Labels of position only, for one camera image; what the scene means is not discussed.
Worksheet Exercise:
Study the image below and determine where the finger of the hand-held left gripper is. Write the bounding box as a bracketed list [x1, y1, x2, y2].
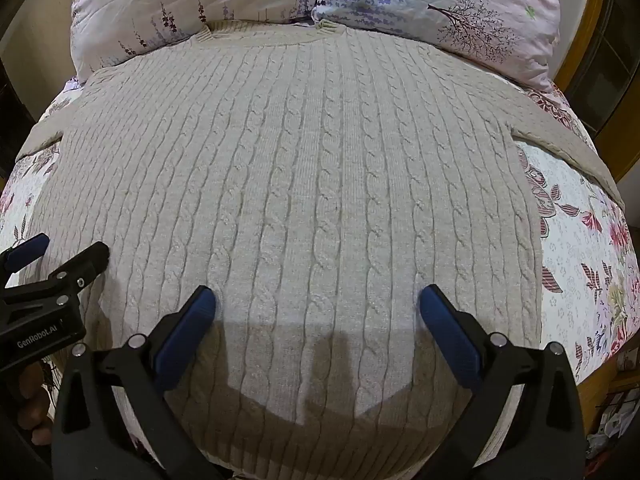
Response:
[0, 232, 51, 286]
[47, 241, 111, 306]

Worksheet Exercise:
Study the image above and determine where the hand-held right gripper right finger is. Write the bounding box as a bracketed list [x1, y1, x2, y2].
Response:
[419, 284, 587, 480]

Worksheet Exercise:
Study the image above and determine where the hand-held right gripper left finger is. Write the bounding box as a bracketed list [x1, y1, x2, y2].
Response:
[52, 285, 236, 480]

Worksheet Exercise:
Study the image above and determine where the beige cable-knit sweater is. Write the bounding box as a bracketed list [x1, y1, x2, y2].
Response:
[20, 19, 626, 480]

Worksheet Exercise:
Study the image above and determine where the person's left hand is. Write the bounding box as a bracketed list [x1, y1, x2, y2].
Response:
[15, 360, 53, 446]

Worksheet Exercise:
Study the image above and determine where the floral bed sheet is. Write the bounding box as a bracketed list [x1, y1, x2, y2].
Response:
[0, 75, 640, 471]

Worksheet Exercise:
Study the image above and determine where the white paper clutter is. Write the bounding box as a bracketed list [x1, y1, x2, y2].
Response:
[587, 400, 640, 456]

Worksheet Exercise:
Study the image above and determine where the pink floral pillow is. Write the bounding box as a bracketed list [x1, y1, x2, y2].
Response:
[67, 0, 326, 78]

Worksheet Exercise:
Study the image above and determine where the yellow wooden shelf unit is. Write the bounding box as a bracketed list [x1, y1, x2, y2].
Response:
[552, 0, 640, 186]

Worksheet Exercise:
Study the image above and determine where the blue print tree pillow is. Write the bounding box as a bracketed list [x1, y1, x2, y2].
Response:
[312, 0, 566, 93]

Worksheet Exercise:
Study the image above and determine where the wooden bed frame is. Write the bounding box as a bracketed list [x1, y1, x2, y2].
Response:
[570, 357, 640, 441]

